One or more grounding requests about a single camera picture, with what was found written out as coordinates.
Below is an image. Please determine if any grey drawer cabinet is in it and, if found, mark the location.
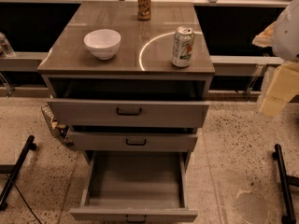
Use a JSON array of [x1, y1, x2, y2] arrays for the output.
[[38, 1, 215, 97]]

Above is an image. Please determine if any grey open bottom drawer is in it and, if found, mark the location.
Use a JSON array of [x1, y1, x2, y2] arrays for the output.
[[70, 151, 198, 224]]

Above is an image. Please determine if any black left stand leg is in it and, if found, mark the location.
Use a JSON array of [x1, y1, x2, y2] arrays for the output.
[[0, 135, 37, 211]]

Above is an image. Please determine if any clear plastic bottle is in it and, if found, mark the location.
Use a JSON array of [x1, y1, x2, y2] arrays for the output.
[[0, 33, 15, 57]]

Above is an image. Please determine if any black stand leg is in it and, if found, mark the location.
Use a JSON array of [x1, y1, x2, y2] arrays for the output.
[[272, 144, 299, 224], [0, 135, 37, 211]]

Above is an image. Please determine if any brown patterned drink can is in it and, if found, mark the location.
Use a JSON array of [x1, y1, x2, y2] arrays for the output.
[[137, 0, 151, 21]]

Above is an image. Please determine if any grey middle drawer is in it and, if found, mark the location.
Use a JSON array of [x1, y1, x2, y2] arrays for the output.
[[70, 131, 197, 152]]

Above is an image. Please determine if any white ceramic bowl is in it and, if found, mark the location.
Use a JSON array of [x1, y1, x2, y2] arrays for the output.
[[83, 29, 121, 60]]

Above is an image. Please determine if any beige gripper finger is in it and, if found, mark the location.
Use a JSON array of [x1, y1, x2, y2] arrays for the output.
[[252, 22, 276, 48], [259, 62, 299, 117]]

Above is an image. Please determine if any black right stand leg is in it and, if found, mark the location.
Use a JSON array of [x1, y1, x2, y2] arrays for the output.
[[272, 144, 299, 224]]

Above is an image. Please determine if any black floor cable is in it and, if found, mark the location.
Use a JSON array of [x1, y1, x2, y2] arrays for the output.
[[6, 171, 43, 224]]

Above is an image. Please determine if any grey top drawer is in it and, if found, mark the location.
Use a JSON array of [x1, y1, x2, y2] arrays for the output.
[[48, 99, 209, 128]]

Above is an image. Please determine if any green white 7up can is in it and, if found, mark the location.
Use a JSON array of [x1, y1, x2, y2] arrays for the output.
[[172, 26, 195, 67]]

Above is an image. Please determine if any wire mesh basket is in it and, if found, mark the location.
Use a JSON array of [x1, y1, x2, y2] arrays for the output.
[[41, 105, 74, 148]]

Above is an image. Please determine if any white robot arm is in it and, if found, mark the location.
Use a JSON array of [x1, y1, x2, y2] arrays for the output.
[[252, 0, 299, 117]]

